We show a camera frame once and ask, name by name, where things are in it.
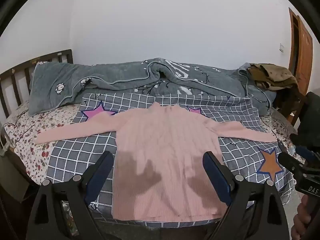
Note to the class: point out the brown jacket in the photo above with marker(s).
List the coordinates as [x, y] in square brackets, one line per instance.
[275, 75]

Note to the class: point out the wooden chair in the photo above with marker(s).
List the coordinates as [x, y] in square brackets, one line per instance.
[287, 105]

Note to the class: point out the dark wooden headboard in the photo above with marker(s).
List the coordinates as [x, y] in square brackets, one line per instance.
[67, 55]

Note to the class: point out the white wall switch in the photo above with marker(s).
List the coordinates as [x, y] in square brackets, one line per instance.
[282, 48]

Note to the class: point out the person's right hand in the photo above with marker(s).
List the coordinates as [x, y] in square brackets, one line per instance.
[301, 220]

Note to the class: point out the dark green cloth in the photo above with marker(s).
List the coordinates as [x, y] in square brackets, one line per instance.
[311, 120]

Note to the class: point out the grey checked star-print sheet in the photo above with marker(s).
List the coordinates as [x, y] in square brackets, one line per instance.
[75, 152]

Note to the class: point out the floral bed sheet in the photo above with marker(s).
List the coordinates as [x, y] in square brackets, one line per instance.
[27, 130]

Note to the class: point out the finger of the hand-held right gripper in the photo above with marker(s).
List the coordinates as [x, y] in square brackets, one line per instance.
[306, 152]
[291, 161]

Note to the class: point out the pink knit sweater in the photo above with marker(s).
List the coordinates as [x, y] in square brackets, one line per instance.
[162, 142]

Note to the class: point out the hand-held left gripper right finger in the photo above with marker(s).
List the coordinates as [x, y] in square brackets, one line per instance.
[217, 177]

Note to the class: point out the wooden door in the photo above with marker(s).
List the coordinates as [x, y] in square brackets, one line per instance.
[305, 52]

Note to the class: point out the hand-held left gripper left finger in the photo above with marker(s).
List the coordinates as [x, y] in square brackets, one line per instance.
[97, 180]

